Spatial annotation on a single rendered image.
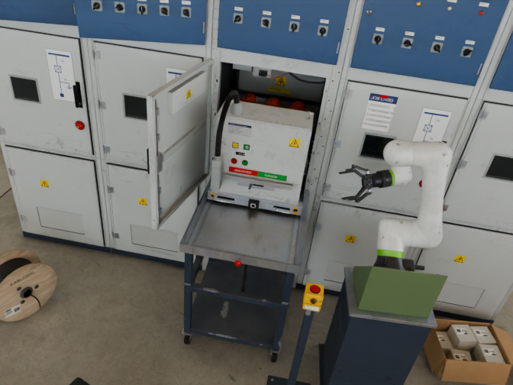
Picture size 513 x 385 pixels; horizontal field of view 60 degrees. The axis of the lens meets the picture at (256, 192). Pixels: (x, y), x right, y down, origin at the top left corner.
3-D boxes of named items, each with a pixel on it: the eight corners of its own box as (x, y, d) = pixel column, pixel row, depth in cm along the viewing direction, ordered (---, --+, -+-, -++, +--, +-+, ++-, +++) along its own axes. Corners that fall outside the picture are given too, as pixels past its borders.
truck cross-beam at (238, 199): (300, 215, 249) (301, 207, 246) (207, 198, 253) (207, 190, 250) (301, 210, 253) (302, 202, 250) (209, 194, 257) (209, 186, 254)
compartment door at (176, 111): (146, 226, 232) (139, 93, 190) (200, 171, 281) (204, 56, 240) (157, 231, 230) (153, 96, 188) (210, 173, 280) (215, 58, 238)
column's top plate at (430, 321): (421, 279, 236) (422, 276, 235) (436, 328, 209) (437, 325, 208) (343, 269, 237) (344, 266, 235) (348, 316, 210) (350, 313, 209)
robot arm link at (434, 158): (441, 255, 206) (456, 147, 182) (404, 251, 211) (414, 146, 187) (440, 240, 217) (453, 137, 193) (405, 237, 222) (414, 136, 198)
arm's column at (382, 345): (383, 363, 276) (419, 280, 235) (391, 409, 251) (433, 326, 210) (321, 354, 277) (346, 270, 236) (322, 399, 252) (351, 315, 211)
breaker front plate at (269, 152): (296, 208, 247) (311, 131, 220) (212, 193, 250) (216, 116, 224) (296, 206, 248) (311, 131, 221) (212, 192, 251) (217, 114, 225)
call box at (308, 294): (319, 312, 201) (324, 297, 195) (301, 309, 201) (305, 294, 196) (320, 299, 207) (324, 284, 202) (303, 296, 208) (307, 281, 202)
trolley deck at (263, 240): (299, 274, 221) (301, 266, 218) (179, 251, 226) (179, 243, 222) (308, 198, 277) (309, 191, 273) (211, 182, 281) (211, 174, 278)
